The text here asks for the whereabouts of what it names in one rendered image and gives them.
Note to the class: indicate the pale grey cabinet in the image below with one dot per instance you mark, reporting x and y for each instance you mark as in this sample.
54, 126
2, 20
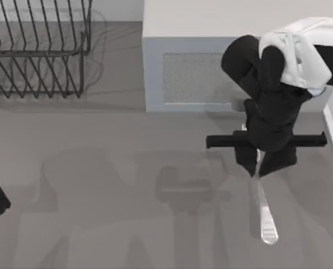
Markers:
183, 25

